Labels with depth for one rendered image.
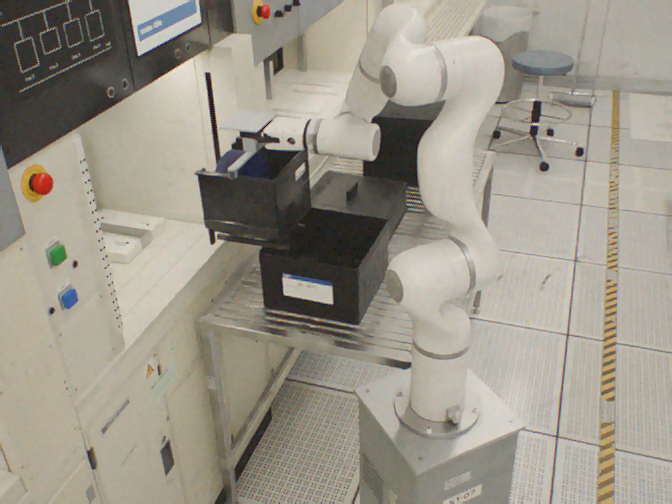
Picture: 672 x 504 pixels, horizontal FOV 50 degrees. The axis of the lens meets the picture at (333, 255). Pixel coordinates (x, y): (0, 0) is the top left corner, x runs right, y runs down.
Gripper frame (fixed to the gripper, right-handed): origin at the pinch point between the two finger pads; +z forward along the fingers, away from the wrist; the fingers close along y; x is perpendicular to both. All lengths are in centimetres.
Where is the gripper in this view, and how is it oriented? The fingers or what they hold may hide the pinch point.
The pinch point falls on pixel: (250, 128)
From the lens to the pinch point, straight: 177.6
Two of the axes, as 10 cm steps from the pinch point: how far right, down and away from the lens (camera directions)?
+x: -0.3, -8.5, -5.3
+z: -9.4, -1.6, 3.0
